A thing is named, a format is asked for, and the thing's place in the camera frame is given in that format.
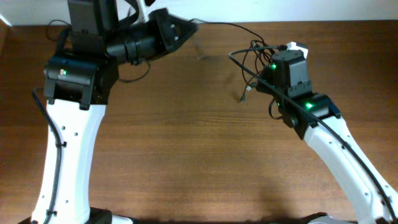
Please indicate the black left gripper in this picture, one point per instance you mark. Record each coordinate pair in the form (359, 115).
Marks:
(163, 25)

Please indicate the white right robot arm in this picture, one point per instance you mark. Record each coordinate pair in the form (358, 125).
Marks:
(319, 123)

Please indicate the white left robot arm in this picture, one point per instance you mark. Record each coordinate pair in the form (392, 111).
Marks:
(78, 82)

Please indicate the black base at table edge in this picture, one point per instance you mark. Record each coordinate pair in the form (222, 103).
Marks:
(322, 218)

